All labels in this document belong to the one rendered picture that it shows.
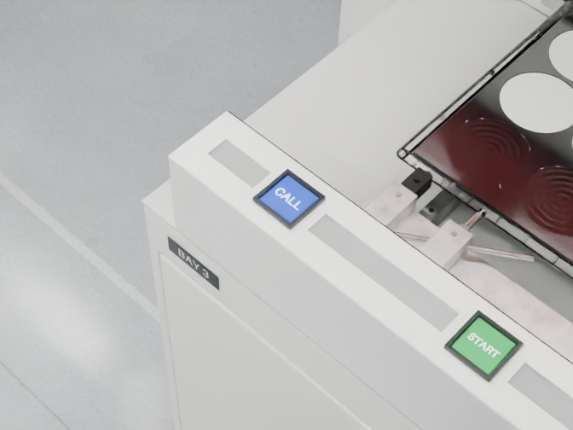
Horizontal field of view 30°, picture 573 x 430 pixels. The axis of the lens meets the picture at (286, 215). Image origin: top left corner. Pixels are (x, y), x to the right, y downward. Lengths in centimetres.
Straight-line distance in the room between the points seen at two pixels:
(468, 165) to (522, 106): 12
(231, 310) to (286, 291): 17
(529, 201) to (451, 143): 12
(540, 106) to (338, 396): 43
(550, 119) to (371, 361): 40
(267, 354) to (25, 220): 112
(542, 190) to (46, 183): 139
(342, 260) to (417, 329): 11
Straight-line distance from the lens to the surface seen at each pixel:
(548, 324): 120
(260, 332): 132
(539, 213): 126
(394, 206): 122
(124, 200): 237
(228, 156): 120
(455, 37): 154
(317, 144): 139
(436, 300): 110
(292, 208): 114
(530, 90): 138
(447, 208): 131
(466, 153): 130
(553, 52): 144
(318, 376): 128
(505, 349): 108
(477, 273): 122
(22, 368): 218
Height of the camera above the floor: 188
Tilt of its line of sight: 54 degrees down
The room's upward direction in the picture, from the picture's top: 2 degrees clockwise
